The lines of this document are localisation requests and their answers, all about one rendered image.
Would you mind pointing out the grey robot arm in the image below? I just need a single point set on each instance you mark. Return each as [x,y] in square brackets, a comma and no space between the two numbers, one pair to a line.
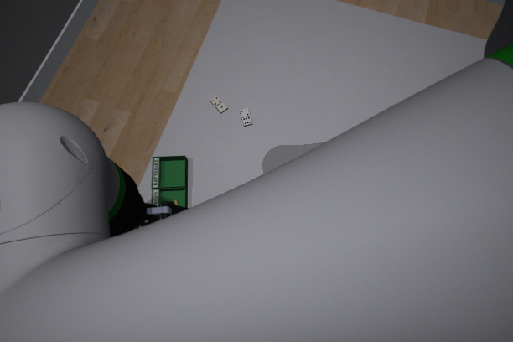
[398,230]

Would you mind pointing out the green three-compartment bin rack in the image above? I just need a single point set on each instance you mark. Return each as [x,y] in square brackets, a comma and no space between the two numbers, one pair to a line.
[172,180]

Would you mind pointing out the white domino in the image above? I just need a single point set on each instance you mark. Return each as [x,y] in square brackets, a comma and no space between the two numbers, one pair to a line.
[219,105]
[246,118]

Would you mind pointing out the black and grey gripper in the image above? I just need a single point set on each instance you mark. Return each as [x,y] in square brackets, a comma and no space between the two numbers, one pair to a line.
[146,211]

